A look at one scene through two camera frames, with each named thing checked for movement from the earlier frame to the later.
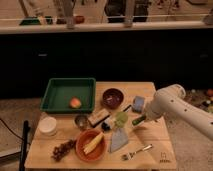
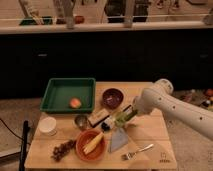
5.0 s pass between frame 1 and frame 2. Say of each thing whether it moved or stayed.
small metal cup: stayed
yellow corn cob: stayed
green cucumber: moved
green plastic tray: stayed
